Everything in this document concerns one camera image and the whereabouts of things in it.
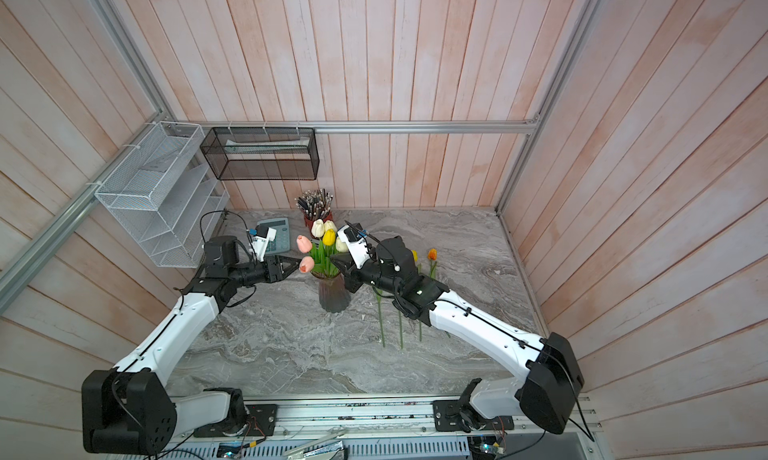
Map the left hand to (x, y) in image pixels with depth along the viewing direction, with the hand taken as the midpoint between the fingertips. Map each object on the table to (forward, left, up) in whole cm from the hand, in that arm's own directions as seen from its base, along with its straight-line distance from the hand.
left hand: (299, 266), depth 79 cm
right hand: (-4, -10, +9) cm, 14 cm away
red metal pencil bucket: (+24, +2, -9) cm, 25 cm away
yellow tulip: (+2, -9, +10) cm, 14 cm away
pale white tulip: (0, -12, +9) cm, 15 cm away
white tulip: (+5, -6, +10) cm, 13 cm away
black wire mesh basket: (+45, +18, +5) cm, 48 cm away
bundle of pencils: (+27, 0, -2) cm, 27 cm away
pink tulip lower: (-5, -4, +8) cm, 11 cm away
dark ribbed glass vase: (+3, -7, -21) cm, 22 cm away
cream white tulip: (+7, -9, +10) cm, 15 cm away
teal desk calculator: (0, +2, +10) cm, 10 cm away
